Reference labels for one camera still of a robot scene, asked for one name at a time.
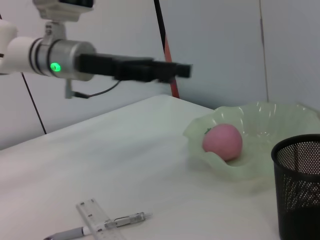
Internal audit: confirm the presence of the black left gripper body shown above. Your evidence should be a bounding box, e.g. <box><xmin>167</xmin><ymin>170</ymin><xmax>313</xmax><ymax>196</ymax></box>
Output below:
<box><xmin>76</xmin><ymin>53</ymin><xmax>155</xmax><ymax>82</ymax></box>

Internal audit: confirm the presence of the black mesh pen holder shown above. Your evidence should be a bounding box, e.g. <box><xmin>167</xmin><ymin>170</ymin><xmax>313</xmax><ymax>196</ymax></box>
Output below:
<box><xmin>271</xmin><ymin>134</ymin><xmax>320</xmax><ymax>240</ymax></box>

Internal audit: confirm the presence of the grey clear ballpoint pen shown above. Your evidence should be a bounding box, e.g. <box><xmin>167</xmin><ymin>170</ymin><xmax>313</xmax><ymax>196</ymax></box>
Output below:
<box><xmin>43</xmin><ymin>211</ymin><xmax>153</xmax><ymax>240</ymax></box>

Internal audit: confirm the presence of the black and red post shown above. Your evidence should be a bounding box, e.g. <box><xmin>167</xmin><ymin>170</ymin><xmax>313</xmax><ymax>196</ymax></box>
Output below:
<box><xmin>153</xmin><ymin>0</ymin><xmax>181</xmax><ymax>99</ymax></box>

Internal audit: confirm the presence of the pale green wavy bowl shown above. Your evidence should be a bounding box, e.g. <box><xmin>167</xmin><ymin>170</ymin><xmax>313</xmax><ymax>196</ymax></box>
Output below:
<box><xmin>182</xmin><ymin>100</ymin><xmax>320</xmax><ymax>185</ymax></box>

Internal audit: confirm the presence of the pink toy peach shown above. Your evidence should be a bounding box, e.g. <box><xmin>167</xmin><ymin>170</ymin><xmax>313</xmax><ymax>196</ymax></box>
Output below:
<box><xmin>201</xmin><ymin>123</ymin><xmax>243</xmax><ymax>162</ymax></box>

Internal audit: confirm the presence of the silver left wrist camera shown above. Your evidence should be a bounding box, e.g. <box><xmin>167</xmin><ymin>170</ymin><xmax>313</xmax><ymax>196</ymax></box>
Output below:
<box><xmin>32</xmin><ymin>0</ymin><xmax>95</xmax><ymax>41</ymax></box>

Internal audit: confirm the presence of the clear plastic ruler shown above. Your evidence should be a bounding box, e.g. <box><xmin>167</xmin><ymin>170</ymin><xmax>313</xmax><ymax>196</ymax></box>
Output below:
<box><xmin>75</xmin><ymin>198</ymin><xmax>127</xmax><ymax>240</ymax></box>

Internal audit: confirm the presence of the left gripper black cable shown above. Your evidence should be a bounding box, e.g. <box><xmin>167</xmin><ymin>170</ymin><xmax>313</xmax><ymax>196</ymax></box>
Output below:
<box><xmin>64</xmin><ymin>79</ymin><xmax>121</xmax><ymax>100</ymax></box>

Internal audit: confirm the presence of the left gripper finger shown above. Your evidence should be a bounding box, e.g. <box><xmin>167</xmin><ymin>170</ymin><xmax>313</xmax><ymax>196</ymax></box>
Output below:
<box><xmin>152</xmin><ymin>60</ymin><xmax>193</xmax><ymax>78</ymax></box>
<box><xmin>149</xmin><ymin>73</ymin><xmax>176</xmax><ymax>83</ymax></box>

